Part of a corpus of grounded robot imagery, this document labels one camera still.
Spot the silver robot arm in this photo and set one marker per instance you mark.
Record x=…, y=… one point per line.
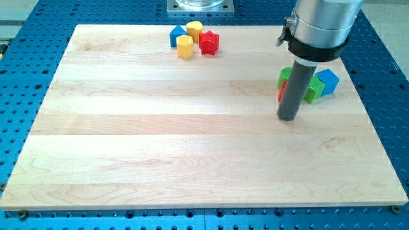
x=318, y=30

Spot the blue triangle block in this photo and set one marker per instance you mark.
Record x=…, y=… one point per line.
x=176, y=32

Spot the red star block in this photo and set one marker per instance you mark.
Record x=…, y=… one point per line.
x=209, y=43

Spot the yellow hexagon block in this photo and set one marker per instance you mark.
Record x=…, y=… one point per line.
x=184, y=46

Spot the light wooden board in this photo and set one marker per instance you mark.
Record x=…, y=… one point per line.
x=127, y=124

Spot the red block behind rod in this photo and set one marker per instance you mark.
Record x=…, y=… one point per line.
x=281, y=91

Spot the yellow heart block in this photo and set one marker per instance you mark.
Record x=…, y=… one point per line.
x=194, y=29

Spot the green cylinder block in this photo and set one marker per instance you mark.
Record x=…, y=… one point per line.
x=284, y=76

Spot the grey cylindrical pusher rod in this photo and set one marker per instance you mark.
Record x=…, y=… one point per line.
x=300, y=77

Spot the green cube block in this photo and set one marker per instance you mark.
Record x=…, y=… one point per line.
x=314, y=89

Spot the blue cube block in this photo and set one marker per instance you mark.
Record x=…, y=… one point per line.
x=330, y=80

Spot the blue perforated metal table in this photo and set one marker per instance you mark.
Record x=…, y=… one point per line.
x=33, y=57

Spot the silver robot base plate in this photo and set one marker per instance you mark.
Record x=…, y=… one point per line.
x=179, y=7

